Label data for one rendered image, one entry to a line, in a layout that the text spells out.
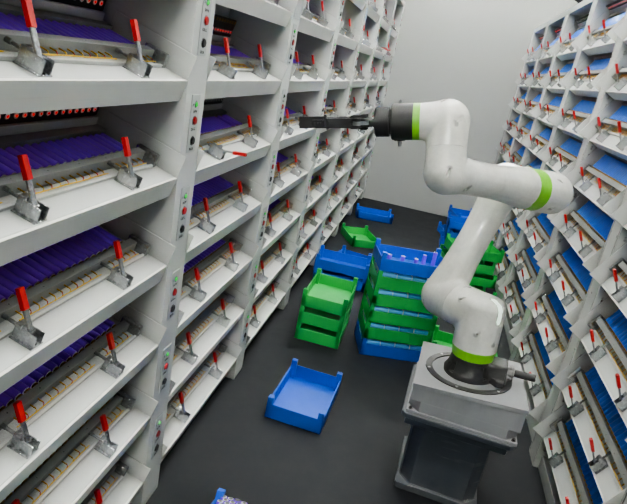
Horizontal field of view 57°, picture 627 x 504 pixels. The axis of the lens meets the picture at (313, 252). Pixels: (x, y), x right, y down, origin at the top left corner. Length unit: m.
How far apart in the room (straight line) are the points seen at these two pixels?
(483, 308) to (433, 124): 0.54
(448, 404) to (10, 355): 1.16
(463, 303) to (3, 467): 1.20
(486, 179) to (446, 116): 0.20
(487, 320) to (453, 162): 0.49
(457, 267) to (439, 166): 0.47
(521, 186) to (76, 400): 1.18
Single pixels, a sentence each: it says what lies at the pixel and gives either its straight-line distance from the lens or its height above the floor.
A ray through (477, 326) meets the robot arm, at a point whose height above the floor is 0.56.
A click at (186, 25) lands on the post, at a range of 1.22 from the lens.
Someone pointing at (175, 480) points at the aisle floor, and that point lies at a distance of 1.78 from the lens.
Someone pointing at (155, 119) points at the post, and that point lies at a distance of 1.25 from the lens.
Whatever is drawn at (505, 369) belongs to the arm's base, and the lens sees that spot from 1.77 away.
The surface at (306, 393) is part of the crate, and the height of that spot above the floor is 0.00.
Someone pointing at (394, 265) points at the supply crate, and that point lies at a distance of 2.41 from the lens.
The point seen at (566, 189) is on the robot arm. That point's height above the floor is 0.96.
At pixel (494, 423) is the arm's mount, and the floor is 0.33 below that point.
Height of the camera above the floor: 1.18
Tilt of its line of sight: 19 degrees down
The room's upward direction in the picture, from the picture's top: 11 degrees clockwise
